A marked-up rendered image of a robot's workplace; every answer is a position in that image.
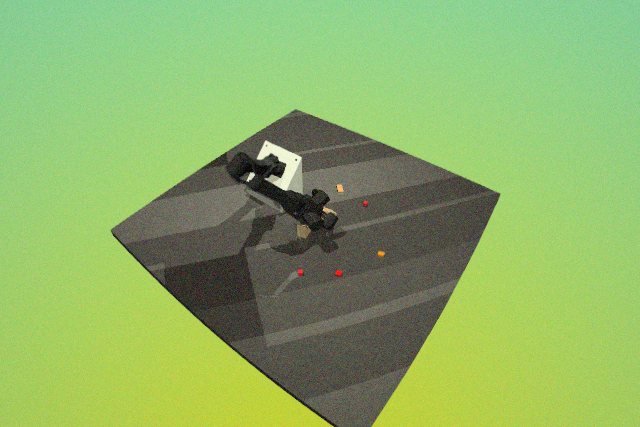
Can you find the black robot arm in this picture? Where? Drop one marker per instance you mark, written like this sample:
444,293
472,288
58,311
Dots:
290,201

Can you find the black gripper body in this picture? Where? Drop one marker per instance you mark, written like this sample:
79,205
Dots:
329,219

